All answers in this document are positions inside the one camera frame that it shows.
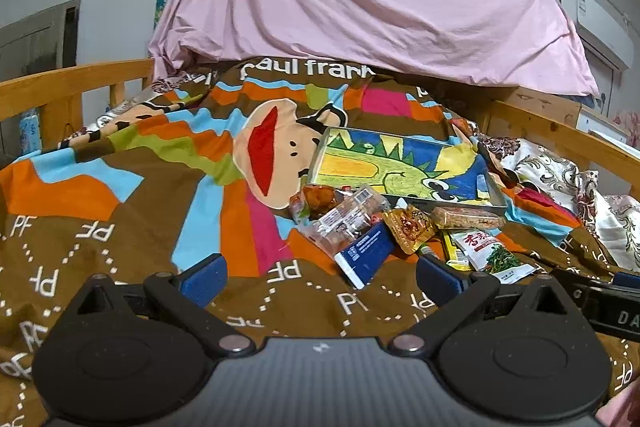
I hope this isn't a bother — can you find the yellow snack packet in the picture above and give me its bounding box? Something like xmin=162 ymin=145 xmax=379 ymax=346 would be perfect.
xmin=440 ymin=231 xmax=472 ymax=272

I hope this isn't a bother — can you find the green vegetable snack packet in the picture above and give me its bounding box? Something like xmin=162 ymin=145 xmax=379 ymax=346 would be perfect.
xmin=450 ymin=230 xmax=536 ymax=285

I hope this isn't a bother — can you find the green white sausage stick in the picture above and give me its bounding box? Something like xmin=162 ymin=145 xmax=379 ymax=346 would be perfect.
xmin=420 ymin=244 xmax=439 ymax=259

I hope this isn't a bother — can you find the rice cracker bar packet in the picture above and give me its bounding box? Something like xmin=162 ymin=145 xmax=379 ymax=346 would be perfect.
xmin=431 ymin=207 xmax=504 ymax=230

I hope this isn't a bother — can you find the gold chicken heart snack packet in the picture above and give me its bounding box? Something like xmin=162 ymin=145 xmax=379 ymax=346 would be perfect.
xmin=383 ymin=205 xmax=437 ymax=256

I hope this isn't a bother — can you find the blue white snack packet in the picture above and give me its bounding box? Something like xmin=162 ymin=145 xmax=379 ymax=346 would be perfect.
xmin=334 ymin=222 xmax=396 ymax=291

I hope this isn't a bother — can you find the clear peanut brittle packet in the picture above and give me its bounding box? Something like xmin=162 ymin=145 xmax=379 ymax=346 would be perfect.
xmin=296 ymin=184 xmax=390 ymax=257

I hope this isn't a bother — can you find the orange braised snack packet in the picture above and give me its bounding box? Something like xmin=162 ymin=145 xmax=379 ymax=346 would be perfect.
xmin=288 ymin=184 xmax=345 ymax=225

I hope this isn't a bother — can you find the floral satin quilt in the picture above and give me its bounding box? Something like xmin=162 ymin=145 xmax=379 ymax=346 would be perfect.
xmin=478 ymin=134 xmax=639 ymax=272

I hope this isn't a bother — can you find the pink fleece sleeve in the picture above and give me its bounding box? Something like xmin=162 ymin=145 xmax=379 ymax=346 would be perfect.
xmin=596 ymin=379 xmax=640 ymax=427

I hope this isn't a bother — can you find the metal tray with dinosaur drawing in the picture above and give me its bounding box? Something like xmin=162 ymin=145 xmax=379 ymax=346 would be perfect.
xmin=307 ymin=127 xmax=506 ymax=216

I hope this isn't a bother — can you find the colourful Paul Frank blanket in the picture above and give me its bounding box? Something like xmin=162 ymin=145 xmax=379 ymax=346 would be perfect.
xmin=0 ymin=56 xmax=640 ymax=427

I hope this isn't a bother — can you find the grey door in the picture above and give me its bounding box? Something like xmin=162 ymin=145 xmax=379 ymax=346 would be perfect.
xmin=0 ymin=0 xmax=81 ymax=81

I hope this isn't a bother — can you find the pink hanging sheet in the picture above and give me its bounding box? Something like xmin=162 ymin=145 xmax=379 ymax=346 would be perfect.
xmin=149 ymin=0 xmax=598 ymax=96

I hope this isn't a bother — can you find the wooden bed frame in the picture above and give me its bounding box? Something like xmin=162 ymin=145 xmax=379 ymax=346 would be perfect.
xmin=1 ymin=58 xmax=639 ymax=198

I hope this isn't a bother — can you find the white wall air conditioner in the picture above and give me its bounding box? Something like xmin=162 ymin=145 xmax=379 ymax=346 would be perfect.
xmin=560 ymin=0 xmax=634 ymax=72

